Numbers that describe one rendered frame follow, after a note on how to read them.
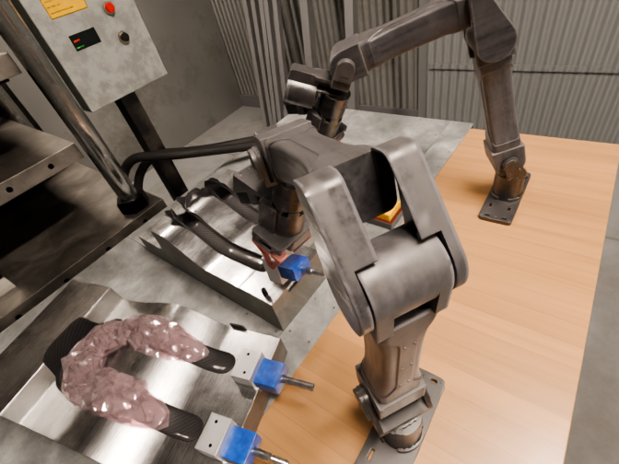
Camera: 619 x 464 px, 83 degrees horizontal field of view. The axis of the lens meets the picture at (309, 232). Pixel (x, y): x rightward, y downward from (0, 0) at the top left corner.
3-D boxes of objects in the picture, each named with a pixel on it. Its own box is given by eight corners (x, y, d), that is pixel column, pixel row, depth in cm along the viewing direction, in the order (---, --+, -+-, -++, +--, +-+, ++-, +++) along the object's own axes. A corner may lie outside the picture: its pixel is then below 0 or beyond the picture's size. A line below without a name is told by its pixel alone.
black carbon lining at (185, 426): (241, 355, 62) (227, 336, 58) (195, 448, 52) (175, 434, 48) (106, 320, 75) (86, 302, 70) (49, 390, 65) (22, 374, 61)
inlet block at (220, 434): (298, 450, 51) (290, 438, 48) (286, 490, 48) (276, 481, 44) (225, 423, 56) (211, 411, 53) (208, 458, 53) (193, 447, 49)
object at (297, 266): (338, 279, 61) (330, 253, 59) (321, 295, 58) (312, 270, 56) (286, 266, 70) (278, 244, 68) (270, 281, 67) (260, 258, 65)
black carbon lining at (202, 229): (311, 234, 78) (302, 201, 72) (264, 284, 70) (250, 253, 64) (213, 197, 97) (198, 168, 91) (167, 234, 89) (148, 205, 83)
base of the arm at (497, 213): (481, 191, 76) (517, 198, 72) (506, 144, 86) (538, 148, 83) (476, 218, 81) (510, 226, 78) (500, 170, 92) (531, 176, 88)
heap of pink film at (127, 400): (216, 340, 64) (199, 317, 59) (158, 444, 53) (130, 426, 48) (115, 315, 74) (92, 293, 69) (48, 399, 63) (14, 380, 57)
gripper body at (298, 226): (250, 236, 57) (251, 204, 52) (290, 206, 63) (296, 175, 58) (279, 259, 55) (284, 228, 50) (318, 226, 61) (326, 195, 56)
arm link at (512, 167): (504, 161, 73) (534, 157, 72) (491, 140, 79) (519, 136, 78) (499, 185, 77) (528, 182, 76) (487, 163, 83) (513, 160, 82)
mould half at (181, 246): (352, 246, 83) (344, 202, 74) (284, 331, 70) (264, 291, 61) (216, 196, 110) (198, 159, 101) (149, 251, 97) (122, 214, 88)
